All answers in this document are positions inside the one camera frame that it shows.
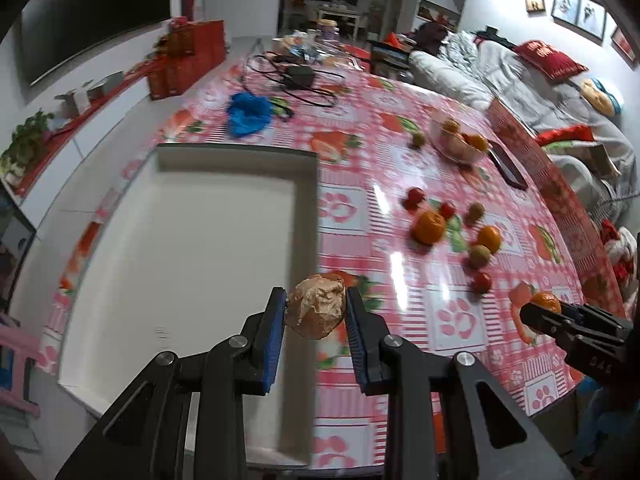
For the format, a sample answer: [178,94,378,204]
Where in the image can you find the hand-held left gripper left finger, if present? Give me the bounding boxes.
[55,286,290,480]

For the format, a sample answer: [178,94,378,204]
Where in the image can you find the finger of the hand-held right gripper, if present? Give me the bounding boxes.
[559,301,627,329]
[519,304,577,347]

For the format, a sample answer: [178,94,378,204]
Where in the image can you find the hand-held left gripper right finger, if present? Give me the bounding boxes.
[345,286,576,480]

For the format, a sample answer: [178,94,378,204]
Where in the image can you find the orange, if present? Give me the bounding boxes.
[411,211,447,246]
[530,291,563,315]
[477,226,502,253]

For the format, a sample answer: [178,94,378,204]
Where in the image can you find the white tray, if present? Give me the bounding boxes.
[57,144,321,468]

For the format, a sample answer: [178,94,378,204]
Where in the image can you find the person's blue clothing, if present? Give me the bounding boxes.
[570,379,640,466]

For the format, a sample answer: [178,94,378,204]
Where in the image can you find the red white plush toy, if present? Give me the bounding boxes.
[599,219,640,283]

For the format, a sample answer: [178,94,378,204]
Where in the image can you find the black phone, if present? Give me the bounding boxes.
[487,143,529,191]

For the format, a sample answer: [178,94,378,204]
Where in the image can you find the plain red cushion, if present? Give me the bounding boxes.
[534,124,597,149]

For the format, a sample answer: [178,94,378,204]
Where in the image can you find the glass bowl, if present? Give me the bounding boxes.
[430,116,492,166]

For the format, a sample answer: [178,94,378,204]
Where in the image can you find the peeled pale mandarin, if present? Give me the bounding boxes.
[442,132,471,158]

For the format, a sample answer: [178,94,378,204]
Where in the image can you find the yellow plush toy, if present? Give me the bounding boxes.
[579,76,625,117]

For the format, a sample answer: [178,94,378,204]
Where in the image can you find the blue cloth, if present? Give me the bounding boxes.
[227,92,274,139]

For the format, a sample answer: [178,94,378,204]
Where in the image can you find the grey sofa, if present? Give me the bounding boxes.
[409,27,636,221]

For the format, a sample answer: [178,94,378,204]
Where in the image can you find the red printed cushion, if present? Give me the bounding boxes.
[514,40,590,81]

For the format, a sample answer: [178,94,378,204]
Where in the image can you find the pink stool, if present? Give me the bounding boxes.
[0,314,46,418]

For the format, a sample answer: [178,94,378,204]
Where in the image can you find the black power adapter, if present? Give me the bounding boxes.
[285,64,316,90]

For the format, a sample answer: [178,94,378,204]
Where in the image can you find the dark glass tank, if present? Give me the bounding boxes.
[0,182,37,313]

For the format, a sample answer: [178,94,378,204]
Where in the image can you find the white television cabinet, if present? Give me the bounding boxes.
[10,67,166,231]

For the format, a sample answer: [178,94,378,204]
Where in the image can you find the stack of red gift boxes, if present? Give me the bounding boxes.
[147,17,227,102]

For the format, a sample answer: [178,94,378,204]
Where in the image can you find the grey box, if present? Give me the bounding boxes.
[87,72,125,102]

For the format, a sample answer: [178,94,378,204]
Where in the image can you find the dark clothes pile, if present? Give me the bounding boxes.
[414,22,452,52]

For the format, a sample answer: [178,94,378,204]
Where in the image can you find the open cardboard box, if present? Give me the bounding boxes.
[55,87,97,115]

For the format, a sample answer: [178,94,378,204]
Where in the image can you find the green potted plant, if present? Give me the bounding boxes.
[0,109,56,181]

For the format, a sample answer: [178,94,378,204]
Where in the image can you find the white side table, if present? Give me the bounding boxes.
[315,4,362,41]

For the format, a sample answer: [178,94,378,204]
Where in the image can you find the black television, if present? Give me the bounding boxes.
[17,0,173,87]

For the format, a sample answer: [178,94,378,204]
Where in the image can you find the black cable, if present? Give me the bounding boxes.
[241,51,346,122]

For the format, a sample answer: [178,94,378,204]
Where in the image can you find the red picture frame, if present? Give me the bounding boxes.
[610,25,639,67]

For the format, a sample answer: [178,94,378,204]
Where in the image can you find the white picture frame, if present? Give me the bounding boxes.
[577,0,607,41]
[551,0,581,24]

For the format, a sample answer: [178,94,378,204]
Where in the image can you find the landscape wall painting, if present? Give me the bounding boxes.
[417,0,459,29]

